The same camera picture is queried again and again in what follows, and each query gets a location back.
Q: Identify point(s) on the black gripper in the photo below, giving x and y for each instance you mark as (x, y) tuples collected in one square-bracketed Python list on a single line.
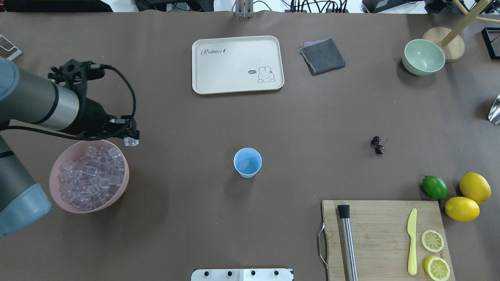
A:
[(95, 117)]

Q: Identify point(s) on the clear ice cube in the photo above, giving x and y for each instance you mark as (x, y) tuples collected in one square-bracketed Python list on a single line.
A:
[(130, 141)]

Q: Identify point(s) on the dark cherry pair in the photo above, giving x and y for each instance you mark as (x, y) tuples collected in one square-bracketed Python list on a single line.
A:
[(378, 146)]

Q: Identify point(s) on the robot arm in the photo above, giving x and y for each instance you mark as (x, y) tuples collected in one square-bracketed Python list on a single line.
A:
[(58, 106)]

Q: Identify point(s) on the pile of clear ice cubes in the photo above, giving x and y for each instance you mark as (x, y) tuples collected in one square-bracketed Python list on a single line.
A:
[(92, 179)]

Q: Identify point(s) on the light blue cup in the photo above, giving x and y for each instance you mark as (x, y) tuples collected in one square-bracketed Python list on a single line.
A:
[(247, 162)]

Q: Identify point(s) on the pink bowl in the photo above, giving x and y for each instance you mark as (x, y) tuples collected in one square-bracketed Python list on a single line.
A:
[(73, 152)]

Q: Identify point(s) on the beige rabbit tray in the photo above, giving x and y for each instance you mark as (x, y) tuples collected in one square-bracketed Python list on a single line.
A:
[(236, 64)]

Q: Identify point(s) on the grey folded cloth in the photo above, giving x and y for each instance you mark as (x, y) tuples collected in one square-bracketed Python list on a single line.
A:
[(322, 56)]

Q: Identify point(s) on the steel muddler black tip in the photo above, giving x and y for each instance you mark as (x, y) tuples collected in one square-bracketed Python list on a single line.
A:
[(348, 243)]

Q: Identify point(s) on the wooden cutting board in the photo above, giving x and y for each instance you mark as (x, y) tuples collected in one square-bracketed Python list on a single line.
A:
[(381, 242)]

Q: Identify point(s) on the yellow plastic knife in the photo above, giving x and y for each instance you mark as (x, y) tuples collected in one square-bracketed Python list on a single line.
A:
[(411, 231)]

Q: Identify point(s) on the mint green bowl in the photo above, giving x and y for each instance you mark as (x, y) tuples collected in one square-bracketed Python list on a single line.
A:
[(422, 57)]

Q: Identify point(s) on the green lime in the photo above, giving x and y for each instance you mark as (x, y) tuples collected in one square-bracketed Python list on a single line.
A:
[(435, 187)]

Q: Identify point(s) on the lemon half upper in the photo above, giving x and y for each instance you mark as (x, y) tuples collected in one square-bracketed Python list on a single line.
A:
[(432, 241)]

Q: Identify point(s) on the lemon half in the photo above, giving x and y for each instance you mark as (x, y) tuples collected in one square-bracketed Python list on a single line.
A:
[(432, 241), (437, 268)]

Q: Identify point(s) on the wooden stand with round base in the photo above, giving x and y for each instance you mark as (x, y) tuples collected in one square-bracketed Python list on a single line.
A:
[(450, 42)]

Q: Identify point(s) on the lemon half lower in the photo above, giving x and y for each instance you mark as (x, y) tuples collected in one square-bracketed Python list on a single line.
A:
[(437, 268)]

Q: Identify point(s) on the yellow lemon lower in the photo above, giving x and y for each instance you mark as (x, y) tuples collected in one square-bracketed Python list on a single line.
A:
[(462, 209)]

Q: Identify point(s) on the yellow lemon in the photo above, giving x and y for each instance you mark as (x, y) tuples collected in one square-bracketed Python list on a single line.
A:
[(462, 209), (474, 186)]

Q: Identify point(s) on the yellow lemon upper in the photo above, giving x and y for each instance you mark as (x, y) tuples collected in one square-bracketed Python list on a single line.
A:
[(474, 186)]

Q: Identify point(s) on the metal scoop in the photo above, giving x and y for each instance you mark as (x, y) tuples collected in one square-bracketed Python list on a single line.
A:
[(494, 112)]

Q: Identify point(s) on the white wire cup rack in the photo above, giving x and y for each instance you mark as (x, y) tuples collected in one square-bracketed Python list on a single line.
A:
[(8, 50)]

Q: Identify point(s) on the aluminium frame post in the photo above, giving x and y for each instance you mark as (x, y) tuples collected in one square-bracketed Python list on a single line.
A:
[(244, 9)]

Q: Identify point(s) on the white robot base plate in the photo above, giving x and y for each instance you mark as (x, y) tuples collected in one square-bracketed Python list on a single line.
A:
[(252, 274)]

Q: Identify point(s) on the black frame tray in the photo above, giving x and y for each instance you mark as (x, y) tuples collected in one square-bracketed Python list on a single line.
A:
[(491, 37)]

